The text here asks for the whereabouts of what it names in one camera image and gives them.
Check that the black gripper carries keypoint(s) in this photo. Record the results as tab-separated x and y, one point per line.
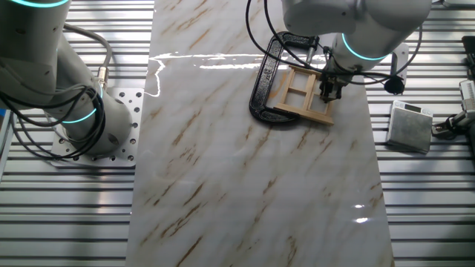
334	81

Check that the small wooden window model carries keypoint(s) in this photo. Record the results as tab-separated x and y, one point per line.
297	111

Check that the black C-clamp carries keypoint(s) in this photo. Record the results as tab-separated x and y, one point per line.
265	79

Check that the silver digital scale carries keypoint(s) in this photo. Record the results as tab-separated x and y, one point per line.
408	130

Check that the white marble pattern board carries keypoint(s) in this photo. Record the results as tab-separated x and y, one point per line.
241	167

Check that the black rectangular device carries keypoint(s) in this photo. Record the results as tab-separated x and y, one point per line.
469	55

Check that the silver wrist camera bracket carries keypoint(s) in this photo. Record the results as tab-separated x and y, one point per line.
401	59

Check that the small silver camera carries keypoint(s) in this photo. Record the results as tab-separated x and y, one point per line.
468	94

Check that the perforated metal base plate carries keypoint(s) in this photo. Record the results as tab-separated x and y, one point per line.
128	148

